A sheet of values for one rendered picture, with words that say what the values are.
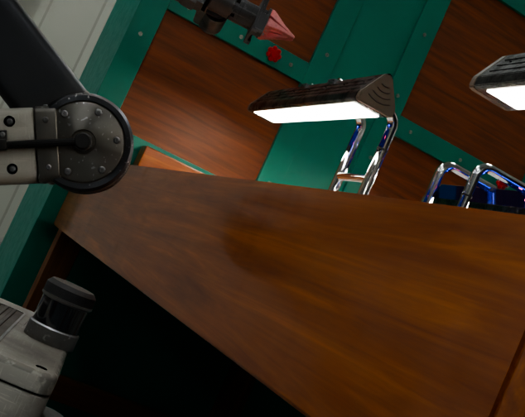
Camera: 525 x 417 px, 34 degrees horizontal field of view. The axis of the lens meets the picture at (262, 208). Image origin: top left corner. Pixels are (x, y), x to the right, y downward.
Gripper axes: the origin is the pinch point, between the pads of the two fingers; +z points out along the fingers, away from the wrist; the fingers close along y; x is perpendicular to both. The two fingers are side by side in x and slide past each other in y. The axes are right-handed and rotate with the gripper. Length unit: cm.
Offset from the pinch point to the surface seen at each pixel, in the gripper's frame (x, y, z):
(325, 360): 99, 95, -3
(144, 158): -40, 25, -17
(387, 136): 8.6, 17.2, 26.4
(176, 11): -31.5, -13.1, -25.5
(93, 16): -193, -96, -59
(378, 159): 6.8, 22.4, 26.5
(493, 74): 69, 39, 18
